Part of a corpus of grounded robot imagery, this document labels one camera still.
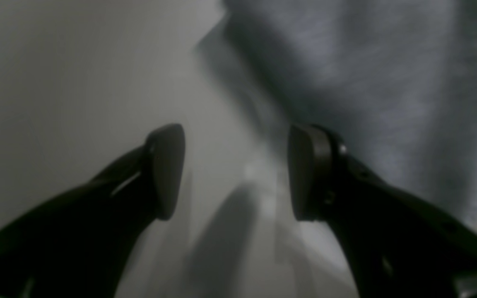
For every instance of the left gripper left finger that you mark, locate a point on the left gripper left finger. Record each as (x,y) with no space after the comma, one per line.
(77,244)

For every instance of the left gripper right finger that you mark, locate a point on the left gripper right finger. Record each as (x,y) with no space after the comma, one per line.
(397,245)

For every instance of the grey T-shirt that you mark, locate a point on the grey T-shirt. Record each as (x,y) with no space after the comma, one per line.
(396,79)

